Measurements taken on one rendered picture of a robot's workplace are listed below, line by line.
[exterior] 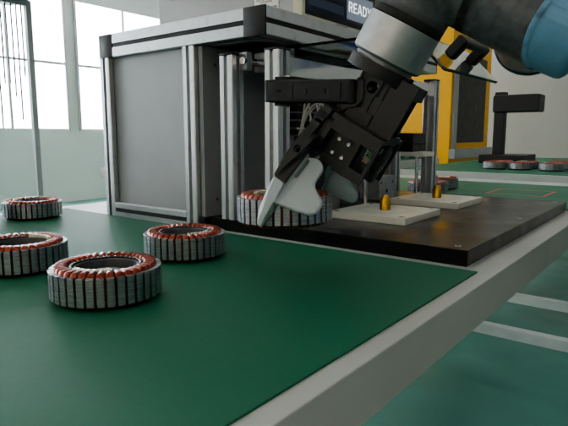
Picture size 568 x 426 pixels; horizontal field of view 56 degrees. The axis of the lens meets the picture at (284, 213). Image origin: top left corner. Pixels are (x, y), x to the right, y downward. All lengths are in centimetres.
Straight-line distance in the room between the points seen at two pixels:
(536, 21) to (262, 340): 35
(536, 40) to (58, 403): 47
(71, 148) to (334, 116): 745
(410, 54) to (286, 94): 14
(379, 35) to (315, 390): 34
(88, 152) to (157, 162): 702
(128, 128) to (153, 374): 79
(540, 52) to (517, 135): 586
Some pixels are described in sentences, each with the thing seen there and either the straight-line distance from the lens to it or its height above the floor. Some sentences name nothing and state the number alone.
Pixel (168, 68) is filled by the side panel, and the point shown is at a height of 104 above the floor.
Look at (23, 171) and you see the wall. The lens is 763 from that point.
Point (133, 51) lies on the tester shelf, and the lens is 110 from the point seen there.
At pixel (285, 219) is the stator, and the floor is 83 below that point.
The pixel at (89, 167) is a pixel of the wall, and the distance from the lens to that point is 809.
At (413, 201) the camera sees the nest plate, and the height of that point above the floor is 78.
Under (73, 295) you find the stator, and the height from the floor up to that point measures 77.
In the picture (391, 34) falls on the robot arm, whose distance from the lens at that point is 54.
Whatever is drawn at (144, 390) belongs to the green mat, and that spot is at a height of 75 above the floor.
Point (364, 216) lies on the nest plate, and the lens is 92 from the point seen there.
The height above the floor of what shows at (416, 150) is 88.
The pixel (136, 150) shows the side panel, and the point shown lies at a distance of 111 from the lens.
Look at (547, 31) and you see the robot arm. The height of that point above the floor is 100.
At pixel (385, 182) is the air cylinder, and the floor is 81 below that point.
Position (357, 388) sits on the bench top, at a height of 73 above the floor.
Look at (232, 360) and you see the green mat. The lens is 41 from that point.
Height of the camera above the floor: 92
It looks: 8 degrees down
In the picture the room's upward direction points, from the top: straight up
